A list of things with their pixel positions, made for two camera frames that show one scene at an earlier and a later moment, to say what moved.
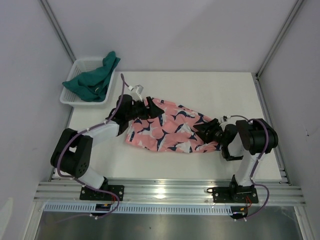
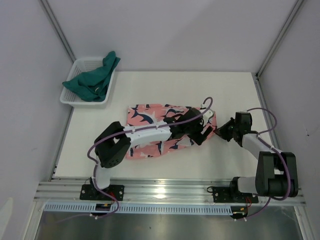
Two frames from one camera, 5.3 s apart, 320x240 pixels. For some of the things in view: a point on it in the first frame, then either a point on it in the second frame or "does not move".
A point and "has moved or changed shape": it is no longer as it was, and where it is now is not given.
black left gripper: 154,111 → 199,139
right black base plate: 246,194 does not move
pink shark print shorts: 172,131 has moved or changed shape
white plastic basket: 80,66 does not move
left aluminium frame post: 49,13 does not move
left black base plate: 87,193 does not move
